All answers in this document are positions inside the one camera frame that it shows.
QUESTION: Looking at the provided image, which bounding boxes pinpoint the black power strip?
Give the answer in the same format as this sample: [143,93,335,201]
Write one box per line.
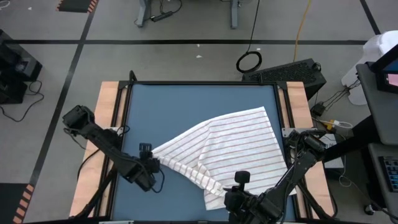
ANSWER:
[149,10,174,23]

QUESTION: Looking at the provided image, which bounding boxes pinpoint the light wooden side board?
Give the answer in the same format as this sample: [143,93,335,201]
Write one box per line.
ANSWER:
[277,81,336,218]
[68,81,129,218]

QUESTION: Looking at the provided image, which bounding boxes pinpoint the black hanging cable with coil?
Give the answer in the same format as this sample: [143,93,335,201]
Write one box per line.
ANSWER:
[235,0,263,75]

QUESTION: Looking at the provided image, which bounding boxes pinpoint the black adapter cables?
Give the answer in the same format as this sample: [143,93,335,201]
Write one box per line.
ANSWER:
[313,78,362,110]

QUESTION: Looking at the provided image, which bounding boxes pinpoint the black screen device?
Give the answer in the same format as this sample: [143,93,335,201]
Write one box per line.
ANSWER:
[369,42,398,95]

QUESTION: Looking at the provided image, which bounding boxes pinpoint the black computer tower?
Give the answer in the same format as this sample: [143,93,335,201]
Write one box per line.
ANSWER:
[241,58,328,101]

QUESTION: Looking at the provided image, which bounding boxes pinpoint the white cable yellow plug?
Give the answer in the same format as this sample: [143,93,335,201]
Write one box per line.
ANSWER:
[312,117,354,130]

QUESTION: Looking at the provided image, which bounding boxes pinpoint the black diagonal stand leg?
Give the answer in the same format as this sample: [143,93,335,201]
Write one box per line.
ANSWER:
[319,114,382,163]

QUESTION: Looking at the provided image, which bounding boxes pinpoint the grey desk leg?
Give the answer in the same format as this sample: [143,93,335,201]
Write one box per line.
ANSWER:
[229,0,243,30]
[137,0,152,29]

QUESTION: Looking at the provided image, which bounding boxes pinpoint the white towel with red stripes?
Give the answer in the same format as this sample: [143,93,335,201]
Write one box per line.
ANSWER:
[151,106,297,212]

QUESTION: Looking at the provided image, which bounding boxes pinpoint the black table frame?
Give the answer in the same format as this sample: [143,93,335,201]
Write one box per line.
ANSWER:
[70,70,338,224]

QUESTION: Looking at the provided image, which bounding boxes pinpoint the white padded seat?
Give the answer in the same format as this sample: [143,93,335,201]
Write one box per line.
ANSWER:
[340,29,398,107]

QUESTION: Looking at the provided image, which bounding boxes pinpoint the yellow hanging cable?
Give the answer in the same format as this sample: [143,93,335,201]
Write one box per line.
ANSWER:
[292,0,313,63]

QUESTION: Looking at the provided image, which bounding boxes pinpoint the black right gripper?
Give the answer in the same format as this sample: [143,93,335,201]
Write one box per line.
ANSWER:
[223,170,254,220]

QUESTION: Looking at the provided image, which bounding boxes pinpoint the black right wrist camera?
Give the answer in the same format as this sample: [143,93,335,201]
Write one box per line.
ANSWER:
[251,195,280,223]

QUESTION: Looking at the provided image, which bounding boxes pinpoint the black mat orange-striped edge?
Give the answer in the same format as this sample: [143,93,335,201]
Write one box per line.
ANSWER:
[0,182,36,224]
[55,0,100,14]

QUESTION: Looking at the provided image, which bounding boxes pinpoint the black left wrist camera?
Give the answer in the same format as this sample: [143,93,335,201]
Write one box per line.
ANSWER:
[124,167,157,193]

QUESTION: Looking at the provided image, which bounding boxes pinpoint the black keyboard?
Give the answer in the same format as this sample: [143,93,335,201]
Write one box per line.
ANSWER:
[378,155,398,193]

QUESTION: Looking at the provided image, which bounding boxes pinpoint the grey keyboard desk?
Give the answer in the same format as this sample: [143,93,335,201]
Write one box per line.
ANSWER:
[368,142,398,217]

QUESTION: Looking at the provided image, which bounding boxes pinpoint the grey side desk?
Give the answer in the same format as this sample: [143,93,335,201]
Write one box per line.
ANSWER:
[355,61,398,147]

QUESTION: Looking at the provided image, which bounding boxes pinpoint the white labelled box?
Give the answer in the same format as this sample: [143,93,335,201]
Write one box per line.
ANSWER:
[318,133,345,169]

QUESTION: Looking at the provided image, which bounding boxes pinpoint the black floor cable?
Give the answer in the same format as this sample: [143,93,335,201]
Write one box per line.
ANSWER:
[0,80,45,123]

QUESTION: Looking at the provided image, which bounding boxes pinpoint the black equipment stack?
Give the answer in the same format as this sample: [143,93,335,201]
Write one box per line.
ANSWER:
[0,29,44,105]

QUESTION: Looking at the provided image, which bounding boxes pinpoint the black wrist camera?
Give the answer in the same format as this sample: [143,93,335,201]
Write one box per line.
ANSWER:
[251,195,280,223]
[124,167,157,193]

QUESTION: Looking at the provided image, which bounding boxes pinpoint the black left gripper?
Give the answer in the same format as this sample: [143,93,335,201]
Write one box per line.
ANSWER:
[136,142,162,175]

